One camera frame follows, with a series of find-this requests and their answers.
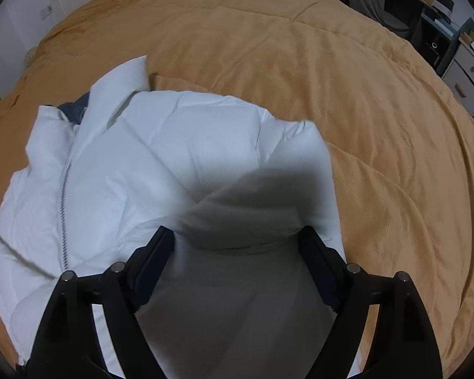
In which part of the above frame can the white drawer cabinet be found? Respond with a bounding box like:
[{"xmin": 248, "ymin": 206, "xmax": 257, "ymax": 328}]
[{"xmin": 442, "ymin": 41, "xmax": 474, "ymax": 116}]

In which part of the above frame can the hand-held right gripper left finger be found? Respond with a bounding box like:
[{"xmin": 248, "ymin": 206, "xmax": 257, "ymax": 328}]
[{"xmin": 26, "ymin": 226, "xmax": 176, "ymax": 379}]

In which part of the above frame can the black desk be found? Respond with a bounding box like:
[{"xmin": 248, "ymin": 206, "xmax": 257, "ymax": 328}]
[{"xmin": 386, "ymin": 0, "xmax": 461, "ymax": 77}]

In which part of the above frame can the orange quilted blanket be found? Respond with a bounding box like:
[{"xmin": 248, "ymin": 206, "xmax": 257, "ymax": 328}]
[{"xmin": 0, "ymin": 0, "xmax": 474, "ymax": 379}]

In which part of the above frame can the white down jacket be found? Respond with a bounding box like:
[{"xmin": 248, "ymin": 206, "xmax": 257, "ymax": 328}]
[{"xmin": 0, "ymin": 55, "xmax": 348, "ymax": 379}]

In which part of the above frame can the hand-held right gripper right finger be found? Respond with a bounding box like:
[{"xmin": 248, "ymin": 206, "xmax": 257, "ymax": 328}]
[{"xmin": 298, "ymin": 226, "xmax": 445, "ymax": 379}]

